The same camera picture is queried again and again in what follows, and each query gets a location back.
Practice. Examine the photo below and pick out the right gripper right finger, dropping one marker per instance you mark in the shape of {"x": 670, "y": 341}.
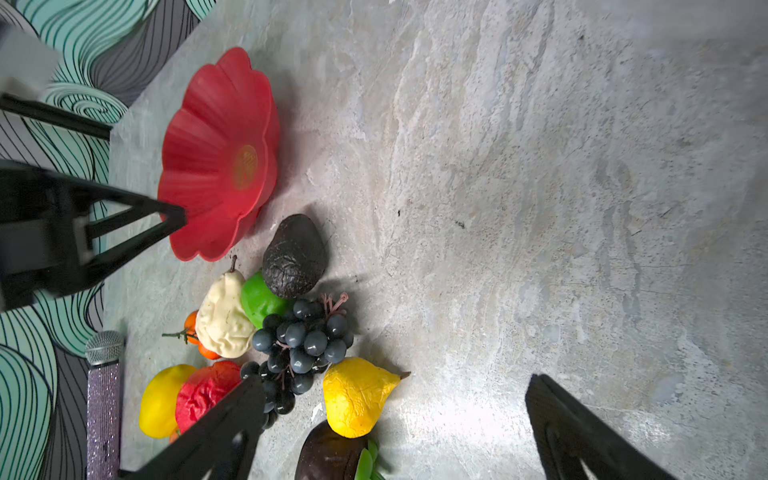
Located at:
{"x": 573, "y": 443}

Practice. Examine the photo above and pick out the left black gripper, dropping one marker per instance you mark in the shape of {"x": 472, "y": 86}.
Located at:
{"x": 47, "y": 234}

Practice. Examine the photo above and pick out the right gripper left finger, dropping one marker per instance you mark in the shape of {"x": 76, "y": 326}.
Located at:
{"x": 221, "y": 445}

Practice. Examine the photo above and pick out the red wrinkled fake pepper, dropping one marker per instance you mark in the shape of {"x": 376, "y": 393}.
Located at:
{"x": 203, "y": 391}

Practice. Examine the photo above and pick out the red flower-shaped fruit bowl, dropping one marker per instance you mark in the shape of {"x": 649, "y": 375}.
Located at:
{"x": 219, "y": 156}

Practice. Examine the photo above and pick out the cream white fake pear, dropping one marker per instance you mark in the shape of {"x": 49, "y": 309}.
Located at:
{"x": 222, "y": 325}

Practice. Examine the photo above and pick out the dark brown fake avocado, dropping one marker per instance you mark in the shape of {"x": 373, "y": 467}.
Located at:
{"x": 296, "y": 259}

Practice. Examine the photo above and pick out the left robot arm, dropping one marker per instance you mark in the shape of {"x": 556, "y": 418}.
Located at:
{"x": 27, "y": 67}

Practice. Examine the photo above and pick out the large yellow fake lemon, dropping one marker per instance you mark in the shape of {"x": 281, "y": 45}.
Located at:
{"x": 158, "y": 405}

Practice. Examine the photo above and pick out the orange fake tomato right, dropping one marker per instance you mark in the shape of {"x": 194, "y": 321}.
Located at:
{"x": 208, "y": 354}

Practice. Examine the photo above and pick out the orange fake tomato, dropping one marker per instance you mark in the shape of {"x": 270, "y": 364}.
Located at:
{"x": 188, "y": 334}
{"x": 208, "y": 354}

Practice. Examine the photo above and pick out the orange fake tomato left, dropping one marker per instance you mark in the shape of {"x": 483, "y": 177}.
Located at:
{"x": 188, "y": 334}

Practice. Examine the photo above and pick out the black fake grape bunch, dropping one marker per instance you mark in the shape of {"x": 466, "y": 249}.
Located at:
{"x": 300, "y": 345}

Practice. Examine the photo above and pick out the small yellow fake lemon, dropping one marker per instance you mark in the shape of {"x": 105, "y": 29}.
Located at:
{"x": 355, "y": 393}

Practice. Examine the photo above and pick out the green fake lime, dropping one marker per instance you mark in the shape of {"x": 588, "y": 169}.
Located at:
{"x": 258, "y": 301}

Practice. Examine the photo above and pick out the purple glitter microphone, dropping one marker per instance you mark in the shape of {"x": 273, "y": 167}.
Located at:
{"x": 104, "y": 396}

